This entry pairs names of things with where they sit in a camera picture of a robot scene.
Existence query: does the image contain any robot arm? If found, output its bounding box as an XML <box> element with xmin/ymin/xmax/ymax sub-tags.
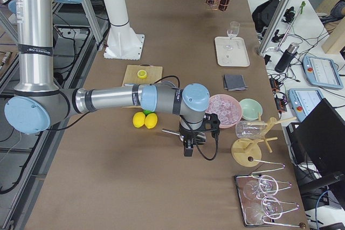
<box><xmin>4</xmin><ymin>0</ymin><xmax>220</xmax><ymax>157</ymax></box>

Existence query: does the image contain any upside-down wine glass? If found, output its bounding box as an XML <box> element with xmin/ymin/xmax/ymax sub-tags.
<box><xmin>244</xmin><ymin>196</ymin><xmax>282</xmax><ymax>226</ymax></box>
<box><xmin>243</xmin><ymin>175</ymin><xmax>278</xmax><ymax>200</ymax></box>

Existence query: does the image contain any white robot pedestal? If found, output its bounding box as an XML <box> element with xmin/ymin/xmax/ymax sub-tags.
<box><xmin>104</xmin><ymin>0</ymin><xmax>144</xmax><ymax>60</ymax></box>

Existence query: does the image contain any clear wine glass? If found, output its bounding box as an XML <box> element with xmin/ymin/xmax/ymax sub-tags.
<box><xmin>226</xmin><ymin>22</ymin><xmax>240</xmax><ymax>50</ymax></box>

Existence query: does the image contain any black metal tray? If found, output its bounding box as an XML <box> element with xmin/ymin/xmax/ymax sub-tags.
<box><xmin>233</xmin><ymin>172</ymin><xmax>305</xmax><ymax>228</ymax></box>

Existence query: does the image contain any black equipment case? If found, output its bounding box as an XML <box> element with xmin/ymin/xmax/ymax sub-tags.
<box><xmin>252</xmin><ymin>0</ymin><xmax>280</xmax><ymax>33</ymax></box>

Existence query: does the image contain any pink bowl with ice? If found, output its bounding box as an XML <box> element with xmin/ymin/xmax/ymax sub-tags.
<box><xmin>206</xmin><ymin>94</ymin><xmax>242</xmax><ymax>129</ymax></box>

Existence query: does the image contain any whole lemon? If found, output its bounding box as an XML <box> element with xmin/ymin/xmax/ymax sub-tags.
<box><xmin>144</xmin><ymin>113</ymin><xmax>158</xmax><ymax>129</ymax></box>
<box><xmin>132</xmin><ymin>111</ymin><xmax>146</xmax><ymax>128</ymax></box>

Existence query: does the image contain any aluminium frame post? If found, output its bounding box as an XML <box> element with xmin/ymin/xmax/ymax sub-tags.
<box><xmin>257</xmin><ymin>0</ymin><xmax>290</xmax><ymax>56</ymax></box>

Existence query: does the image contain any wooden cutting board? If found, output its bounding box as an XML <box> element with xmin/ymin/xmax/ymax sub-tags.
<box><xmin>122</xmin><ymin>65</ymin><xmax>163</xmax><ymax>86</ymax></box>

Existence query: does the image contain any glass tumbler on stand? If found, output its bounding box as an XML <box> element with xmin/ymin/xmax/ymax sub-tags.
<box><xmin>235</xmin><ymin>121</ymin><xmax>266</xmax><ymax>139</ymax></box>

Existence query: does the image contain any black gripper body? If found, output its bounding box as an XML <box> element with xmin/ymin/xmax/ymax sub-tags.
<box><xmin>179</xmin><ymin>113</ymin><xmax>220</xmax><ymax>142</ymax></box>

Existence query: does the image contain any black monitor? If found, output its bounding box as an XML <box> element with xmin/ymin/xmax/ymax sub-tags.
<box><xmin>295</xmin><ymin>99</ymin><xmax>344</xmax><ymax>175</ymax></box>

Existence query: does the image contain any green bowl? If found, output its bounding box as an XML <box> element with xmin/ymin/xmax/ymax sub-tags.
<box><xmin>239</xmin><ymin>99</ymin><xmax>263</xmax><ymax>121</ymax></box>

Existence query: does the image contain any cream rabbit tray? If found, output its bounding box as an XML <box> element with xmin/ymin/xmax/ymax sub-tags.
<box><xmin>215</xmin><ymin>37</ymin><xmax>250</xmax><ymax>67</ymax></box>

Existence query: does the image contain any metal ice scoop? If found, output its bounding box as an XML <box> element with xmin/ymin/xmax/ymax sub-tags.
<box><xmin>161</xmin><ymin>128</ymin><xmax>207</xmax><ymax>144</ymax></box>

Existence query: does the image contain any half lemon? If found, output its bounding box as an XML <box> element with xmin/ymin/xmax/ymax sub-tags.
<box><xmin>137</xmin><ymin>69</ymin><xmax>148</xmax><ymax>79</ymax></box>

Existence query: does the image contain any wooden glass tree stand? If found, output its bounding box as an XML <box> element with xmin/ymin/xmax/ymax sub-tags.
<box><xmin>231</xmin><ymin>117</ymin><xmax>296</xmax><ymax>167</ymax></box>

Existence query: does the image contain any dark thermos bottle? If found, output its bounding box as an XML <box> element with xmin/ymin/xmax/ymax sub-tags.
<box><xmin>274</xmin><ymin>43</ymin><xmax>299</xmax><ymax>73</ymax></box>

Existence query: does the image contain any teach pendant tablet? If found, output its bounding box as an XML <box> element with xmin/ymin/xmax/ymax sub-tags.
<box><xmin>288</xmin><ymin>88</ymin><xmax>324</xmax><ymax>122</ymax></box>
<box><xmin>302</xmin><ymin>55</ymin><xmax>343</xmax><ymax>89</ymax></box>

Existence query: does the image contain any green lime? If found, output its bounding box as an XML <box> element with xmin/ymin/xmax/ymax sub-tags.
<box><xmin>143</xmin><ymin>110</ymin><xmax>152</xmax><ymax>115</ymax></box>

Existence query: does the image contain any grey folded cloth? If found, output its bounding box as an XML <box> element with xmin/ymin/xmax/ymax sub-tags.
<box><xmin>223</xmin><ymin>74</ymin><xmax>247</xmax><ymax>91</ymax></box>

